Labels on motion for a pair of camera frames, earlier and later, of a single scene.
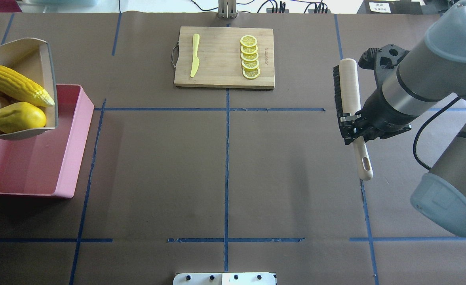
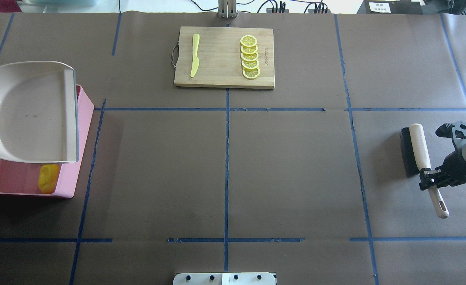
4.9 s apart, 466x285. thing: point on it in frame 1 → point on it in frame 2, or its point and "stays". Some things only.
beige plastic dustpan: x=32 y=57 → x=28 y=112
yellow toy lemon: x=18 y=116 → x=48 y=176
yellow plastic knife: x=196 y=61 stays
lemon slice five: x=251 y=73 stays
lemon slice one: x=248 y=40 stays
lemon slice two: x=249 y=50 stays
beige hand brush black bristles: x=346 y=79 → x=416 y=158
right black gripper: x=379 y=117 → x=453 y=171
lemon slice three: x=249 y=57 stays
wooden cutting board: x=219 y=55 stays
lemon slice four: x=250 y=64 stays
